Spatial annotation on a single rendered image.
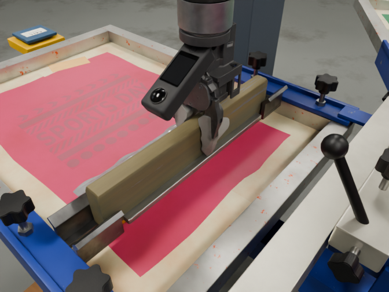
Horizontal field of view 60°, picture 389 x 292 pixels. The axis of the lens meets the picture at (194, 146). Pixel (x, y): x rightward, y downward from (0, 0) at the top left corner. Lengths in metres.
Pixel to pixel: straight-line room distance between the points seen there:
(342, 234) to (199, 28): 0.30
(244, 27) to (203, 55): 0.66
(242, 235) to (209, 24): 0.28
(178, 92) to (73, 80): 0.52
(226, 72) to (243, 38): 0.63
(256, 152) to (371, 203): 0.27
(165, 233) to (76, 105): 0.42
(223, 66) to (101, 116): 0.34
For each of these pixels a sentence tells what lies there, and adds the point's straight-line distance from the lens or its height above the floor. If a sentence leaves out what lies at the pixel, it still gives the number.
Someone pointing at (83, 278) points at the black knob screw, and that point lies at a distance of 0.38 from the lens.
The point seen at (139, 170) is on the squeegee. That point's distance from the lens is 0.47.
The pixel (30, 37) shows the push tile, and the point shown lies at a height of 0.97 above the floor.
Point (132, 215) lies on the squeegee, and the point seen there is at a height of 1.00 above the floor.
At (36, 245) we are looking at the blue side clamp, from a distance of 0.50.
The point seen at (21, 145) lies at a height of 0.96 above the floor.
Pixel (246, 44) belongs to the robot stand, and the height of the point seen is 0.94.
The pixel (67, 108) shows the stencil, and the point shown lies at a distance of 0.82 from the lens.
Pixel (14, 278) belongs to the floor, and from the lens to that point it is 1.75.
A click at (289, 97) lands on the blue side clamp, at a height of 1.00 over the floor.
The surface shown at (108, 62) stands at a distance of 1.00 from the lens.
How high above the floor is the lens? 1.38
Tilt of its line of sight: 40 degrees down
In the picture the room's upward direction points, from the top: straight up
